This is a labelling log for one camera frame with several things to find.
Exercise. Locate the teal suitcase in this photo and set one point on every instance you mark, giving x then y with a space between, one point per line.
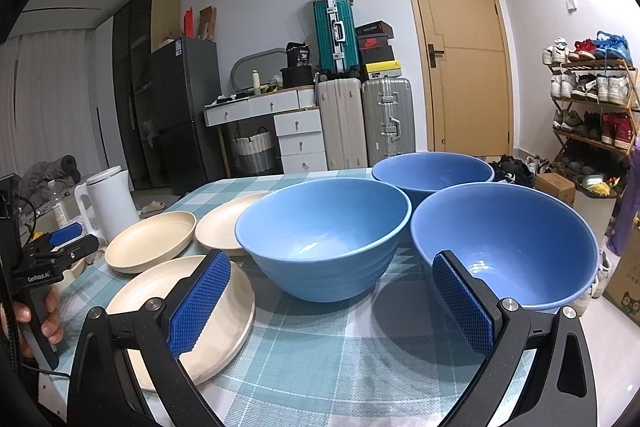
336 37

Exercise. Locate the printed cardboard box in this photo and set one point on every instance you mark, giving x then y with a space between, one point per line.
623 289

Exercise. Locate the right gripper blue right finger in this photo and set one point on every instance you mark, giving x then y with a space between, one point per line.
559 389

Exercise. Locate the teal checkered tablecloth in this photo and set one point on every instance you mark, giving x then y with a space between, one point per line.
391 357

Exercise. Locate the white electric kettle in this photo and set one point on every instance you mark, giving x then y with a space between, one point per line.
105 203

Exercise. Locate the wooden shoe rack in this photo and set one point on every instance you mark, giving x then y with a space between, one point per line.
596 122

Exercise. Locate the stack of shoe boxes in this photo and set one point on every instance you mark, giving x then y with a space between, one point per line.
376 54

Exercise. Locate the white drawer desk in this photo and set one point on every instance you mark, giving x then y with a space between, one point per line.
296 121

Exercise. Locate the beige suitcase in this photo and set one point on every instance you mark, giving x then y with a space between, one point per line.
342 123

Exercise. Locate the cream plate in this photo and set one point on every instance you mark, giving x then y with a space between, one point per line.
216 229
211 326
151 242

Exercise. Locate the silver suitcase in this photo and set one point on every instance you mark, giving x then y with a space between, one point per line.
388 118

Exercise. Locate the oval mirror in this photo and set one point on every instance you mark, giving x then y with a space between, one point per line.
268 64

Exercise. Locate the small brown cardboard box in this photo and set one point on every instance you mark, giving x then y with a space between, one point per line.
554 184

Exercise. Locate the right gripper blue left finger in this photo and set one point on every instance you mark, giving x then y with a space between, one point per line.
104 390

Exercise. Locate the blue bowl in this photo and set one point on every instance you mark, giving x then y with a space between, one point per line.
420 175
325 240
523 243

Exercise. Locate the woven laundry basket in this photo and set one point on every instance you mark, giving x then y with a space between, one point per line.
255 153

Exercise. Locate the purple bag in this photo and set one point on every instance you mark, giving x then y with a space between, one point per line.
630 206

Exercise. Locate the wooden door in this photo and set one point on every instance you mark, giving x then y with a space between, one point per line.
467 78

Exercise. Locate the white trash bin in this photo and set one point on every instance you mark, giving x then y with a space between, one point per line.
595 210

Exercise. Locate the black refrigerator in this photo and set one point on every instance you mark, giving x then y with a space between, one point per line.
163 79

